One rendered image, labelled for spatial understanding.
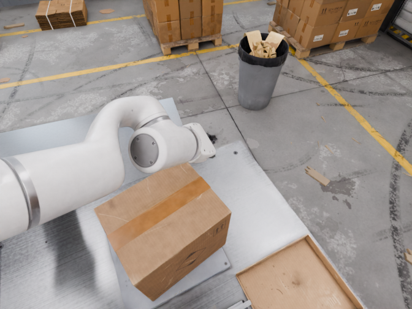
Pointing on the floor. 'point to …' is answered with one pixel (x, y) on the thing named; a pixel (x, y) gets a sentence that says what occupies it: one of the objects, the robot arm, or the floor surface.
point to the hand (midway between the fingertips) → (209, 140)
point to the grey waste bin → (256, 84)
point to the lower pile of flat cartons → (61, 14)
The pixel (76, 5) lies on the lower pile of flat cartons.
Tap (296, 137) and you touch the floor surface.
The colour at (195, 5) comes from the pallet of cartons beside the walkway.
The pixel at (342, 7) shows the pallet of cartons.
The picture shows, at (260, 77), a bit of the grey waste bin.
